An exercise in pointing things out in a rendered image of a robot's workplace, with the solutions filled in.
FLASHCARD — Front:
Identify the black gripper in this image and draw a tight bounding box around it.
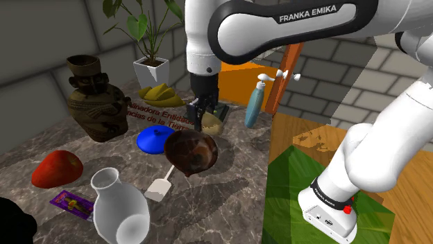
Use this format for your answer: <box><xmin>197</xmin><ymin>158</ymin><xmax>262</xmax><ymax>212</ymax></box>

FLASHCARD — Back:
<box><xmin>185</xmin><ymin>73</ymin><xmax>221</xmax><ymax>132</ymax></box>

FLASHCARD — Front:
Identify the tan round object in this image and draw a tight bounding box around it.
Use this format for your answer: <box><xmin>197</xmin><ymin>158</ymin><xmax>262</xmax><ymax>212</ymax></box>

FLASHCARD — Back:
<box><xmin>201</xmin><ymin>111</ymin><xmax>224</xmax><ymax>137</ymax></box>

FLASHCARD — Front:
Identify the dark green box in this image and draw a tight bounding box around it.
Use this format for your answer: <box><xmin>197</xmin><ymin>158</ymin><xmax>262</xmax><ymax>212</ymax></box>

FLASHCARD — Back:
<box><xmin>212</xmin><ymin>102</ymin><xmax>231</xmax><ymax>125</ymax></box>

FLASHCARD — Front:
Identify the yellow banana bunch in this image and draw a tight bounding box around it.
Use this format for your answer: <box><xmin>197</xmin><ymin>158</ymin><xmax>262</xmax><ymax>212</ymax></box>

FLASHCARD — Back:
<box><xmin>138</xmin><ymin>82</ymin><xmax>187</xmax><ymax>108</ymax></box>

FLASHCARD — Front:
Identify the dark brown glossy bowl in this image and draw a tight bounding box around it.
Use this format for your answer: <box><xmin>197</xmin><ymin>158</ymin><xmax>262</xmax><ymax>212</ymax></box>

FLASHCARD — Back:
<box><xmin>163</xmin><ymin>130</ymin><xmax>219</xmax><ymax>178</ymax></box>

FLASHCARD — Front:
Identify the flat book with red lettering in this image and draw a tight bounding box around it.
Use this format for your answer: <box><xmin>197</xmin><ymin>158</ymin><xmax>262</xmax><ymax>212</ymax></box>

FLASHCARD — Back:
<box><xmin>126</xmin><ymin>98</ymin><xmax>201</xmax><ymax>134</ymax></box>

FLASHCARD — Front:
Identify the orange cabinet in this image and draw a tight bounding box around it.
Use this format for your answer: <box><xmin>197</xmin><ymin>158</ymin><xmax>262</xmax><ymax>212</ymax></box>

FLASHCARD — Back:
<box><xmin>217</xmin><ymin>60</ymin><xmax>274</xmax><ymax>107</ymax></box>

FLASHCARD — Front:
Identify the blue pump bottle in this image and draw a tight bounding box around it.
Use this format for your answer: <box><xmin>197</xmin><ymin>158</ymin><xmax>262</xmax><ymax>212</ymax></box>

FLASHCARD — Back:
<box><xmin>244</xmin><ymin>73</ymin><xmax>276</xmax><ymax>129</ymax></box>

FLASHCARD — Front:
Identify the blue round lid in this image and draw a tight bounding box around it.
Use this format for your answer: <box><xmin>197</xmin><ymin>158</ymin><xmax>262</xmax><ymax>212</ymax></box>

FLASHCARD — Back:
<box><xmin>136</xmin><ymin>125</ymin><xmax>176</xmax><ymax>155</ymax></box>

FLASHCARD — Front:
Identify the green plant in white pot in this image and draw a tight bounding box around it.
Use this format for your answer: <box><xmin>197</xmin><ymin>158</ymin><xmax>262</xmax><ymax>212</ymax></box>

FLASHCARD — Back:
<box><xmin>102</xmin><ymin>0</ymin><xmax>185</xmax><ymax>90</ymax></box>

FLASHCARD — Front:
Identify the white spatula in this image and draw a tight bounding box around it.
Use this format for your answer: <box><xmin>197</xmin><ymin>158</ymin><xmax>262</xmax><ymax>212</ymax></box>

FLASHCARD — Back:
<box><xmin>144</xmin><ymin>164</ymin><xmax>176</xmax><ymax>203</ymax></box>

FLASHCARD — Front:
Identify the brown figure jug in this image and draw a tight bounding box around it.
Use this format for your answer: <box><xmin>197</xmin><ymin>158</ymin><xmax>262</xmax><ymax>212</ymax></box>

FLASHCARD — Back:
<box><xmin>65</xmin><ymin>54</ymin><xmax>132</xmax><ymax>143</ymax></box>

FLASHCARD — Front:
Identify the green patterned robot stand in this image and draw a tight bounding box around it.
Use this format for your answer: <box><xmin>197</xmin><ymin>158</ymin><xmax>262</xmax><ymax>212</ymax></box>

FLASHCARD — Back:
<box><xmin>261</xmin><ymin>145</ymin><xmax>396</xmax><ymax>244</ymax></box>

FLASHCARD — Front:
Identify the white vase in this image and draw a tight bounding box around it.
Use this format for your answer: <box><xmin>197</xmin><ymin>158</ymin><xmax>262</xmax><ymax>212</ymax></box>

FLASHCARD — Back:
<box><xmin>90</xmin><ymin>167</ymin><xmax>151</xmax><ymax>244</ymax></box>

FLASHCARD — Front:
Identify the red apple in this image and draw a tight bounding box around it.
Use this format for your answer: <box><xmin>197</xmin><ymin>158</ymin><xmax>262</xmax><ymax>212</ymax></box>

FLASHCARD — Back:
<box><xmin>31</xmin><ymin>150</ymin><xmax>84</xmax><ymax>189</ymax></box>

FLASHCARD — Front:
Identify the purple flat packet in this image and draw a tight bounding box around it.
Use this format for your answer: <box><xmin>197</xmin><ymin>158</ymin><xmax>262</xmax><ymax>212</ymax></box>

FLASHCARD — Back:
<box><xmin>49</xmin><ymin>189</ymin><xmax>95</xmax><ymax>223</ymax></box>

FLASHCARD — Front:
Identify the black rounded object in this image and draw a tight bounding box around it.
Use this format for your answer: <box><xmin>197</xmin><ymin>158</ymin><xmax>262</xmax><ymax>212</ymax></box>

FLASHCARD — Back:
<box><xmin>0</xmin><ymin>197</ymin><xmax>38</xmax><ymax>244</ymax></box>

